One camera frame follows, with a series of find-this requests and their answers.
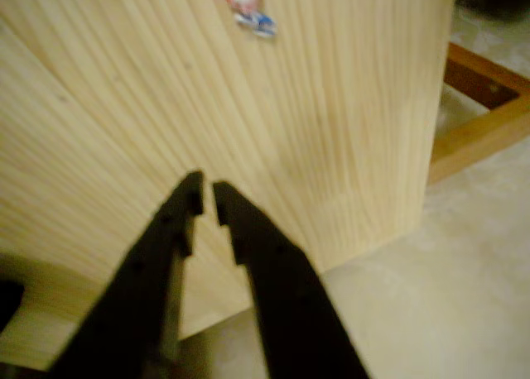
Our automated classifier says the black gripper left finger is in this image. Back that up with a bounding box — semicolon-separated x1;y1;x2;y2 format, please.
46;170;205;379

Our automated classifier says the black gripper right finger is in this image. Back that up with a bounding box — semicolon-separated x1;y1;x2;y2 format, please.
213;180;370;379

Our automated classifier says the white candy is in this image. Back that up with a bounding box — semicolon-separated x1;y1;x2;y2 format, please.
220;0;278;37

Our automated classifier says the brown wooden frame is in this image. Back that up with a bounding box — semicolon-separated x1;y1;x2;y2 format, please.
427;41;530;186

